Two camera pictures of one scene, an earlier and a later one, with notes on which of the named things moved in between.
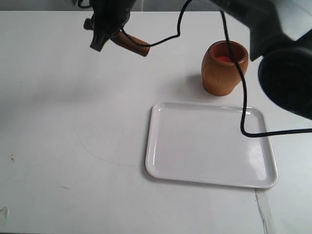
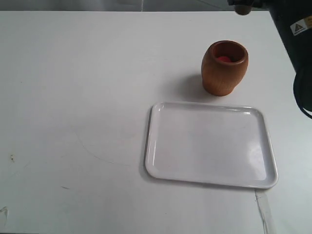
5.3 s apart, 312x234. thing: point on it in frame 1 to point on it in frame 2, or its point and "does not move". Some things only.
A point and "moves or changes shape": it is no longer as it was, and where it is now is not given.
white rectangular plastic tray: (203, 144) does not move
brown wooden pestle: (122, 38) moves or changes shape
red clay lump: (225, 58) does not move
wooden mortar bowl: (220, 74) does not move
